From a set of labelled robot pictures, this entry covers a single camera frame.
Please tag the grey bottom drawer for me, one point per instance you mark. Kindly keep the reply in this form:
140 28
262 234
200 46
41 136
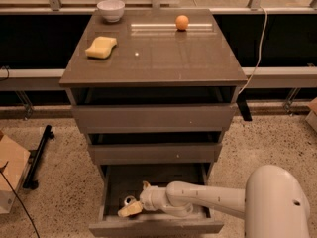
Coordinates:
122 181

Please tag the orange fruit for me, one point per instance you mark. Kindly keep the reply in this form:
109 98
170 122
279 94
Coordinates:
181 22

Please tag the grey top drawer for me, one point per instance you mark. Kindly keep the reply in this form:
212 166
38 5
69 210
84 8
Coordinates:
153 110

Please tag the grey drawer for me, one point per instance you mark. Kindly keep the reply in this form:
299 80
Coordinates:
155 148
153 110
122 181

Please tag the grey drawer cabinet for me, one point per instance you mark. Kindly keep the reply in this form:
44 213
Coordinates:
151 52

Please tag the black metal bar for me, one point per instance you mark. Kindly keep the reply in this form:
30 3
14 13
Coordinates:
35 158

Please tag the grey middle drawer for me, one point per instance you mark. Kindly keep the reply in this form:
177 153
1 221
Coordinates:
155 148

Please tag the yellow sponge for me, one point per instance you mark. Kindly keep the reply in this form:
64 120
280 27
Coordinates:
101 47

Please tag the red coke can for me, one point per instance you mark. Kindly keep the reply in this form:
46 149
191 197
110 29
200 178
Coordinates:
128 200

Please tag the grey window rail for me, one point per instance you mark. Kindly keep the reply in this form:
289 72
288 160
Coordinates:
263 77

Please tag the white bowl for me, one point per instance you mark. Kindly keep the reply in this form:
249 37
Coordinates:
111 10

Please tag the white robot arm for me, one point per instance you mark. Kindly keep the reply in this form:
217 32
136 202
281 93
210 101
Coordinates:
272 204

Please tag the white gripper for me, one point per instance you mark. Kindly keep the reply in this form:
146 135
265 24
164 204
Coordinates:
149 195

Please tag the cardboard box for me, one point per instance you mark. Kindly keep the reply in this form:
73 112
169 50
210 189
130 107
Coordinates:
13 160

